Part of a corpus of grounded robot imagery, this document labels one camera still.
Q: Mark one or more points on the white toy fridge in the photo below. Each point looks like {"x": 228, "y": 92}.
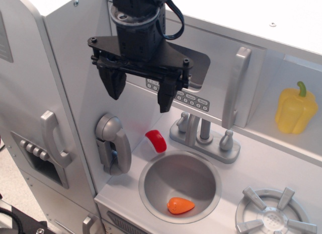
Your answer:
{"x": 31, "y": 85}

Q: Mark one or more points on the orange toy carrot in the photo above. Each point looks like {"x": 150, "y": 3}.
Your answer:
{"x": 178, "y": 205}

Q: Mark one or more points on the grey toy wall phone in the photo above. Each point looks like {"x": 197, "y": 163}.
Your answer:
{"x": 113, "y": 145}

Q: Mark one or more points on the black equipment bottom left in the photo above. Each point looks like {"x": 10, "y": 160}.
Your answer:
{"x": 15, "y": 221}

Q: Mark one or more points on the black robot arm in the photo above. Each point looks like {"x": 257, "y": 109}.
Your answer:
{"x": 139, "y": 1}

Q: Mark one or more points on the grey lower fridge handle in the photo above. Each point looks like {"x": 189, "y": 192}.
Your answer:
{"x": 89, "y": 225}

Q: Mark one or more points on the grey toy stove burner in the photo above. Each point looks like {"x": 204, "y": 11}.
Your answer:
{"x": 271, "y": 211}

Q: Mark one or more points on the yellow toy bell pepper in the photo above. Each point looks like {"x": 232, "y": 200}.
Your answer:
{"x": 296, "y": 107}

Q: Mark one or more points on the grey fridge door handle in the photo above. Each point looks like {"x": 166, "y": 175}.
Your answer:
{"x": 48, "y": 124}

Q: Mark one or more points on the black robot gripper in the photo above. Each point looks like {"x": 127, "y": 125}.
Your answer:
{"x": 141, "y": 48}

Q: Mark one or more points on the grey round sink bowl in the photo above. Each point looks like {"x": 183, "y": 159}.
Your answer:
{"x": 180, "y": 174}

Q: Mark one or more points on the grey toy faucet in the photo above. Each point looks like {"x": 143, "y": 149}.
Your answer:
{"x": 196, "y": 133}

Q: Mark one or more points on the red toy pepper slice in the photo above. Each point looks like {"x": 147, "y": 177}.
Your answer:
{"x": 156, "y": 140}

